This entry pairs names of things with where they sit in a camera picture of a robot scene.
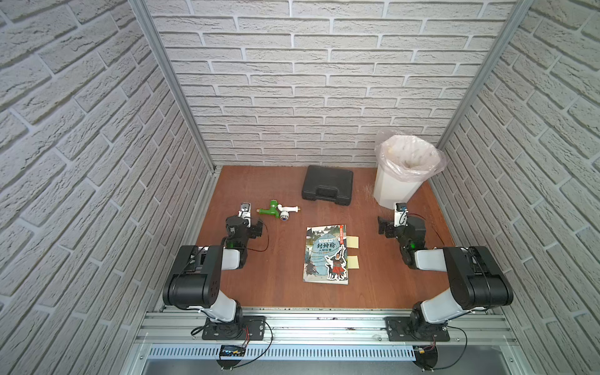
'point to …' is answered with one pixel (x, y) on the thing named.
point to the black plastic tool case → (324, 183)
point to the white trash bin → (390, 189)
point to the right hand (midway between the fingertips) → (393, 215)
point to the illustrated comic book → (326, 256)
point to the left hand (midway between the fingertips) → (240, 214)
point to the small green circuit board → (233, 350)
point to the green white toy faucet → (278, 210)
